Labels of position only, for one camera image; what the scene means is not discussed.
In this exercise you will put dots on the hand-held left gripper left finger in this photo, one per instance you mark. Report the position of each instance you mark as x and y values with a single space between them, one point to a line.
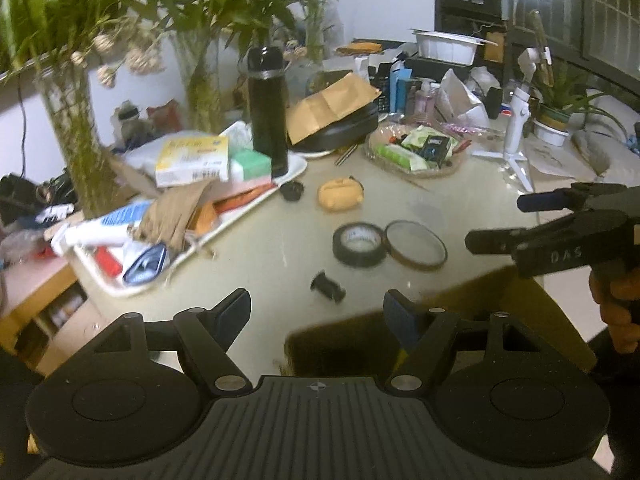
235 315

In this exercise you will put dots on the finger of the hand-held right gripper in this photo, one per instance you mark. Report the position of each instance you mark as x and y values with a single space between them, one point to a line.
495 241
550 200

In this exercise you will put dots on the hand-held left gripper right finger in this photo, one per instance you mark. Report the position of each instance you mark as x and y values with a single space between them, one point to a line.
400 317

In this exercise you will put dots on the amber tape roll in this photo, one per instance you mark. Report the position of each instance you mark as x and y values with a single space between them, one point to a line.
440 252

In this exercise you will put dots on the brown cardboard box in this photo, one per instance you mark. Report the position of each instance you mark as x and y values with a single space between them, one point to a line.
530 300

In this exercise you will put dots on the small black spool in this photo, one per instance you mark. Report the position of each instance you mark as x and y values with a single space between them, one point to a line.
327 287

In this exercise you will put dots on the black tape roll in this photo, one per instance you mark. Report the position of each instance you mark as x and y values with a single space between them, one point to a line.
345 255

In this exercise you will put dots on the yellow silicone pouch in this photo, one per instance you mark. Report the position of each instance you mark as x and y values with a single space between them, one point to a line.
340 195

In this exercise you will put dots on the person's right forearm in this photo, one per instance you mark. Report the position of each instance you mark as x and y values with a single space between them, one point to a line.
625 410

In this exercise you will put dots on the person's right hand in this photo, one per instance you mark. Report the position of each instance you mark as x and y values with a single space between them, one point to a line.
620 305

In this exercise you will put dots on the potted green plant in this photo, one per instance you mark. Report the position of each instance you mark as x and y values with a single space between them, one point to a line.
555 120

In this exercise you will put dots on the grey cushion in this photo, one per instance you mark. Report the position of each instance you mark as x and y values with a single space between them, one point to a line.
607 140

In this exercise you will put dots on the white gimbal tripod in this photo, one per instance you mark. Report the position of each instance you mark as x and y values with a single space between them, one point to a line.
520 110

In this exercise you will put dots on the orange packet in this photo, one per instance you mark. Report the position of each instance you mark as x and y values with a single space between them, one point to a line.
205 217

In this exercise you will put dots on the blue white oval packet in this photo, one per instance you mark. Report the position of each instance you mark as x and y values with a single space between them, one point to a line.
145 265

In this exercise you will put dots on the white plastic tray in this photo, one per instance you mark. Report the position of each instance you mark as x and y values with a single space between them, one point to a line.
240 210

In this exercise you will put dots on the pink glitter strip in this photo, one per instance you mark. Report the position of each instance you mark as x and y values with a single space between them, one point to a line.
470 128

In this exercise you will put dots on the small black packet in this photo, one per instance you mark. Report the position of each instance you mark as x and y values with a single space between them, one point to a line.
432 150

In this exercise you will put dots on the crumpled brown paper bag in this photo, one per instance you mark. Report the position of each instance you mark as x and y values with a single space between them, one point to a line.
172 215

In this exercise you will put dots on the green leaf print pack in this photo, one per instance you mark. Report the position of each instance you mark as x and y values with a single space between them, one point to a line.
425 136

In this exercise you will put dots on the green white wipes pack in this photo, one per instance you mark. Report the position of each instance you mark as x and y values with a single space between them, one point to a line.
400 157

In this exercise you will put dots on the white plastic bag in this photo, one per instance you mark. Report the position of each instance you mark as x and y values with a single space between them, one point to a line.
460 100

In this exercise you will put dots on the black ribbed knob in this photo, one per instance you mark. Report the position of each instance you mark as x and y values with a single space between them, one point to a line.
292 191

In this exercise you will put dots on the red flat packet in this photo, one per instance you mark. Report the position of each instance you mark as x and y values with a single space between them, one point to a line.
107 260

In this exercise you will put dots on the green tissue pack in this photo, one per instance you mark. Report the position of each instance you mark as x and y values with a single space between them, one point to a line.
252 166

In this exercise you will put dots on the white blue tube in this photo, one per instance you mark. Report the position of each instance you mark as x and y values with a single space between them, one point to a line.
105 227

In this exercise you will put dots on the pink liquid bottle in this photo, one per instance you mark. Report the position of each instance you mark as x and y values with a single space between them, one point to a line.
424 97

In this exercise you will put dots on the yellow white medicine box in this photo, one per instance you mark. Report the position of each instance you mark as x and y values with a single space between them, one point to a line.
192 160

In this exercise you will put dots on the pair of chopsticks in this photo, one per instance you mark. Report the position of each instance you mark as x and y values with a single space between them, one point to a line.
346 155

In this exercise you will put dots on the blue carton box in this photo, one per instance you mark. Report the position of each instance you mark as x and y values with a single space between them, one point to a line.
399 90

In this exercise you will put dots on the white plastic food container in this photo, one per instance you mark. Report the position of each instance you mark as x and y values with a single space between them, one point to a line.
450 47

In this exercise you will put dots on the black zip case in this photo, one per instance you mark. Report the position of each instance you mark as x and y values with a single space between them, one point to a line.
345 130

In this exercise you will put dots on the black thermos bottle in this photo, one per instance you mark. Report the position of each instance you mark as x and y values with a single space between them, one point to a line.
267 115

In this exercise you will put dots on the wooden side shelf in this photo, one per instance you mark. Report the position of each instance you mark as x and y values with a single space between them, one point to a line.
30 300

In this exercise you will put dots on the brown paper envelope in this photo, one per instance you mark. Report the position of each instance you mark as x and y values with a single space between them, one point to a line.
330 105

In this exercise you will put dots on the wide glass vase with bamboo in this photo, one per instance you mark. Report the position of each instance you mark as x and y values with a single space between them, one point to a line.
202 90

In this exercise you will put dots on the yellow cloth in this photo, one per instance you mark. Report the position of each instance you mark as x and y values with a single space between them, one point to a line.
360 47

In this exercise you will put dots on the tall glass vase with bamboo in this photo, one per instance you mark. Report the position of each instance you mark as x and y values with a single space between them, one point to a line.
75 140

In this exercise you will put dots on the black bag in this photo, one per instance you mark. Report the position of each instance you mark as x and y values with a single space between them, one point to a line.
25 197

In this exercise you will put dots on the conical glass vase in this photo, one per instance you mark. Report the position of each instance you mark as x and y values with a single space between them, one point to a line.
302 77

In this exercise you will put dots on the slim glass vase with bamboo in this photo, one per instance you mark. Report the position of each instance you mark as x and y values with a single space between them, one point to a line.
315 35

